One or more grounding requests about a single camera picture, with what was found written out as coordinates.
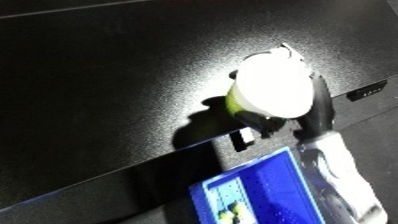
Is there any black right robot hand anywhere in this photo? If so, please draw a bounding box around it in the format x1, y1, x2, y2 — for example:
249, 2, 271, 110
232, 42, 338, 141

